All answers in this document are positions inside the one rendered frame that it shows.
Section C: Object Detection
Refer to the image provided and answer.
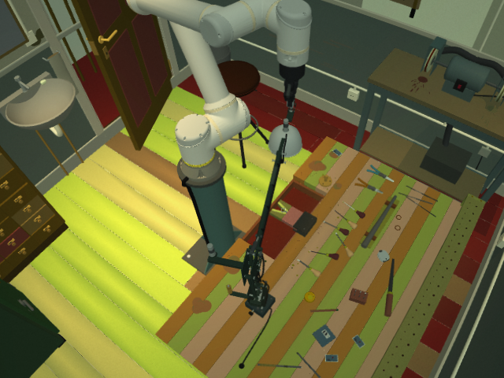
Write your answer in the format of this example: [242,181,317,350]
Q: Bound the black lamp cable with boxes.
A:
[239,309,273,370]

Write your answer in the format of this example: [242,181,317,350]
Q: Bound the blue handled pliers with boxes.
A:
[365,165,395,183]

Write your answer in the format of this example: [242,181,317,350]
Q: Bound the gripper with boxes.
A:
[279,64,306,122]

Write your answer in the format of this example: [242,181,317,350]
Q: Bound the grey bench grinder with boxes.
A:
[421,36,504,112]

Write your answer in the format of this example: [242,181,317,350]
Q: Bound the brown drawer cabinet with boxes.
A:
[0,146,69,283]

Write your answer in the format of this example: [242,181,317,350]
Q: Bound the cream wash basin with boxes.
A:
[4,76,85,176]

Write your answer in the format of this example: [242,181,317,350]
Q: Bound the tan handled graver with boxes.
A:
[334,232,354,259]
[296,258,321,276]

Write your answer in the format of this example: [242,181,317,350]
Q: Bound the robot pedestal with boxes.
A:
[176,154,246,275]

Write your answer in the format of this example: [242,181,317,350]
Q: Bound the dark metal bracket bar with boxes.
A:
[206,243,247,266]

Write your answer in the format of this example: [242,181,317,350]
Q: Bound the grey lamp shade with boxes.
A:
[268,117,304,159]

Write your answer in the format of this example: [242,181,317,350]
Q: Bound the dark green cabinet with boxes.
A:
[0,276,67,378]

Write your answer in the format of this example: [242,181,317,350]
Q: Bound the dark brown round stool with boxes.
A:
[217,60,269,169]

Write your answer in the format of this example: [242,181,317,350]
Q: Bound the brown door with red panels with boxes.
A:
[72,0,175,151]

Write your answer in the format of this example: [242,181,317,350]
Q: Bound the pink block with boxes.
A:
[282,206,305,228]

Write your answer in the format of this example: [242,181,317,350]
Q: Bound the large file brown handle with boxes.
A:
[383,258,397,318]

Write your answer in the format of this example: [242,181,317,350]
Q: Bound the blue square box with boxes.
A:
[312,324,336,348]

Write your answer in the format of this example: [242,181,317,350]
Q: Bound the grey ring mandrel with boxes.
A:
[361,194,398,249]

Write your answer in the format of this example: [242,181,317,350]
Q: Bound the green perforated panel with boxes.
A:
[369,192,488,378]

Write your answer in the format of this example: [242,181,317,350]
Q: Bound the brown side table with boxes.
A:
[353,48,504,202]

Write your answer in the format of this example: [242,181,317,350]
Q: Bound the black block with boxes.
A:
[292,212,318,237]

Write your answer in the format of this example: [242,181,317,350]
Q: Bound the window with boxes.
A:
[0,0,37,58]

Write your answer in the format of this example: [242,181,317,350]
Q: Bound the red bench drawer tray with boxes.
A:
[258,181,327,247]

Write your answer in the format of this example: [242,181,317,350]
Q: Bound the dark needle files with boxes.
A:
[398,185,439,219]

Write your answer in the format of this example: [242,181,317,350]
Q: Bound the dark lamp base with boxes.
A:
[244,290,276,317]

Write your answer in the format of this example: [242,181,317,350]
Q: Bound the dark grey stand block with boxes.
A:
[418,120,473,185]

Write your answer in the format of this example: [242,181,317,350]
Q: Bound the black cable on pedestal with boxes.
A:
[181,177,210,247]

